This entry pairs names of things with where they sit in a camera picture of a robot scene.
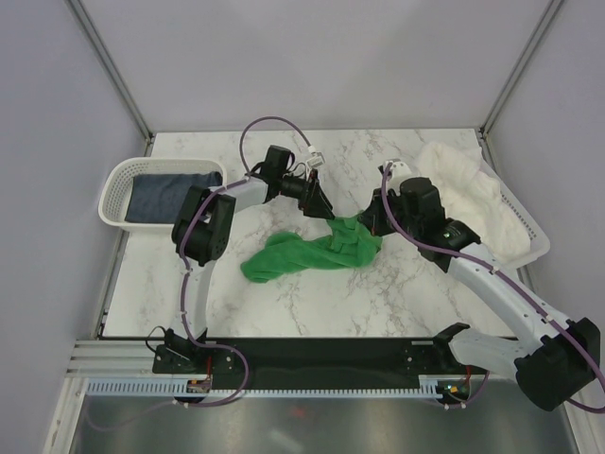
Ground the white perforated basket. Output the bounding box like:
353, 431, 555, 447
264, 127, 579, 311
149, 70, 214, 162
98, 157, 227, 235
479, 158, 552, 271

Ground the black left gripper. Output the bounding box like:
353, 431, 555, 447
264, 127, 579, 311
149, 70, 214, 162
278, 170, 334, 222

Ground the left aluminium frame post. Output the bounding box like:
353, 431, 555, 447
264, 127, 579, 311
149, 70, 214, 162
65, 0, 154, 144

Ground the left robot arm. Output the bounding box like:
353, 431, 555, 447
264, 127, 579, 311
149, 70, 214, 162
171, 146, 335, 341

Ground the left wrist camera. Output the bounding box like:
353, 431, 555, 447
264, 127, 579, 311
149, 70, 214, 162
305, 146, 325, 169

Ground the dark blue towel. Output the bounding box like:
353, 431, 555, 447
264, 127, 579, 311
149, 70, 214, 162
125, 171, 223, 224

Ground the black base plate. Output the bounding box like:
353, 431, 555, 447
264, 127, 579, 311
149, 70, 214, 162
152, 335, 483, 389

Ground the right aluminium frame post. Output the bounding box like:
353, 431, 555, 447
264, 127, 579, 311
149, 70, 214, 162
477, 0, 568, 141

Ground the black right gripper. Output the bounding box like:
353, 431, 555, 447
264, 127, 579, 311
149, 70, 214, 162
358, 186, 421, 239

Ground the white slotted cable duct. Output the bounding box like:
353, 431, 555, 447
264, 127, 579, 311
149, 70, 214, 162
85, 375, 470, 399

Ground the white fluffy towel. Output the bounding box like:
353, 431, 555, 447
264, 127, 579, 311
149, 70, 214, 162
415, 142, 530, 264

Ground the aluminium frame post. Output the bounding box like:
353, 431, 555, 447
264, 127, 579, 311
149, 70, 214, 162
65, 0, 154, 144
477, 0, 568, 141

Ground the white perforated basket left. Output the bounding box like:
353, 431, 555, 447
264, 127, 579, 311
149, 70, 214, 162
98, 157, 227, 235

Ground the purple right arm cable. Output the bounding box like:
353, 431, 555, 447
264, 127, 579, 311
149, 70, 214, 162
380, 160, 605, 412

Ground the aluminium front rail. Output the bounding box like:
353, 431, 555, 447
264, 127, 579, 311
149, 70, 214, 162
64, 338, 582, 379

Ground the green towel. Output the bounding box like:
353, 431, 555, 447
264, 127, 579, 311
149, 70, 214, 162
240, 217, 383, 284

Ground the white perforated basket right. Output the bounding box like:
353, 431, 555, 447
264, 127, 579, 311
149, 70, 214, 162
479, 158, 552, 271

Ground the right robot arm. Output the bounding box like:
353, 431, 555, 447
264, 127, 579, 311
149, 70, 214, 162
359, 169, 604, 410

